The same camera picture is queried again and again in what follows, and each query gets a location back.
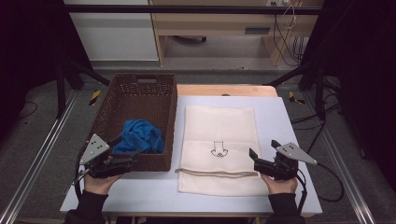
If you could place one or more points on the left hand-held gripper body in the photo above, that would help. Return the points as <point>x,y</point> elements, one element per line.
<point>95,149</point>

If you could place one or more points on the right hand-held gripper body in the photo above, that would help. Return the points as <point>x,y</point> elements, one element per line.
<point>285,161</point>

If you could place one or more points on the blue cloth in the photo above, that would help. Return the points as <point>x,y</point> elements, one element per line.
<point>140,135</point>

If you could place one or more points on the brown woven basket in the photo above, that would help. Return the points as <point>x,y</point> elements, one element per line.
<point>137,99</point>

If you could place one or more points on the person's right hand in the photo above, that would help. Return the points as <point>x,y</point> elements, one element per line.
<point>280,186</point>

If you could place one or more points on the person's left hand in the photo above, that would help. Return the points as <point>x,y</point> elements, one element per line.
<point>99,184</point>

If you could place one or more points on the yellow black tape strip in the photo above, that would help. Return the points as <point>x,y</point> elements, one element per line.
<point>294,98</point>
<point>94,97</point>

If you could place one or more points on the black metal stand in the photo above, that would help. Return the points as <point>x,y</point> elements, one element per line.
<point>67,77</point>
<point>311,76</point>

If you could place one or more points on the white cabinet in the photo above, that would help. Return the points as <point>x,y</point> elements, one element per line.
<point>115,37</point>

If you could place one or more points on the black curtain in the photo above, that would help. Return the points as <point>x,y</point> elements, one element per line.
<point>358,62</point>
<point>28,46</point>

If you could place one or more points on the wooden desk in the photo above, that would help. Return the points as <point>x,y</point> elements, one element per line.
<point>218,23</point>

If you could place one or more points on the black horizontal bar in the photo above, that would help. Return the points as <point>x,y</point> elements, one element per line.
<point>186,9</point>

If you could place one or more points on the aluminium floor rail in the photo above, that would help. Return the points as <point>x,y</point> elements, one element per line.
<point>37,158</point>
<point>345,168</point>

